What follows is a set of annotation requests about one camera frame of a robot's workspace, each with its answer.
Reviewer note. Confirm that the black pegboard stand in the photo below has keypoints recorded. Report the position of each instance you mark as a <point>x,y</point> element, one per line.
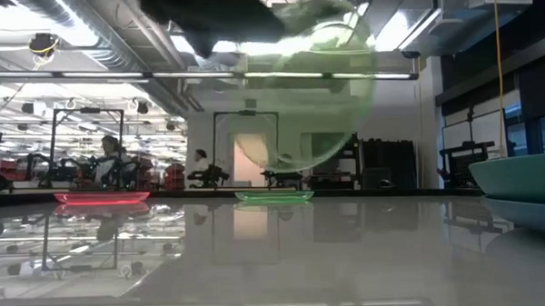
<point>466,162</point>

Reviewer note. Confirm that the black metal rig frame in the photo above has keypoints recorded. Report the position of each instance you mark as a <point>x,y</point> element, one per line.
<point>246,113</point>
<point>87,111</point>

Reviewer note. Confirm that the red storage shelf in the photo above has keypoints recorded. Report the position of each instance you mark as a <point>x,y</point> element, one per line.
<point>14,169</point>

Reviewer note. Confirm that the black table edge frame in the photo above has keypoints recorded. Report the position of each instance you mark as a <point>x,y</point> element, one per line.
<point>192,192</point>

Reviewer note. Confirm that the teal plastic bowl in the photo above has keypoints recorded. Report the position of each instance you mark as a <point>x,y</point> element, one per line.
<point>523,178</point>

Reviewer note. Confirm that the red tool cart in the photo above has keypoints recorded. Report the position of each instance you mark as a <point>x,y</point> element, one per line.
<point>173,175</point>

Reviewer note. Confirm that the bright green plastic plate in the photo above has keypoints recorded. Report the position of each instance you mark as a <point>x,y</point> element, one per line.
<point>274,196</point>

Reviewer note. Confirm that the person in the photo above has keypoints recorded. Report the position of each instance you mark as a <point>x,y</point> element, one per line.
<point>201,160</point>
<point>111,158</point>

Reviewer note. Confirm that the black robot arm on bench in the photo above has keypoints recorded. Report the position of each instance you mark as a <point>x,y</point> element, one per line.
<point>209,176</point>
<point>282,176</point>

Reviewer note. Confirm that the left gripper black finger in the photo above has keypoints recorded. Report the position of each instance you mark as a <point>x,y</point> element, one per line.
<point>270,21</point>

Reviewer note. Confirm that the black robot arms on workbench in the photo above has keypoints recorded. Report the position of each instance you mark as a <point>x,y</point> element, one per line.
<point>68,171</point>

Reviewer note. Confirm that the long ceiling light bar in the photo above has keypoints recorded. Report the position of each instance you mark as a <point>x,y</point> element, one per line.
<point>197,74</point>

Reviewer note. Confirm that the pink plastic plate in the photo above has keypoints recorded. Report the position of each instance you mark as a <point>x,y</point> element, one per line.
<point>101,197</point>

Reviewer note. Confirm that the black panel cabinet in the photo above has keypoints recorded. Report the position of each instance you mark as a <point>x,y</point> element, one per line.
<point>388,162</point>

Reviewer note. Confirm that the clear pale green plastic plate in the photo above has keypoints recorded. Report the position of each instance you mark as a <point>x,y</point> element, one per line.
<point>316,101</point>

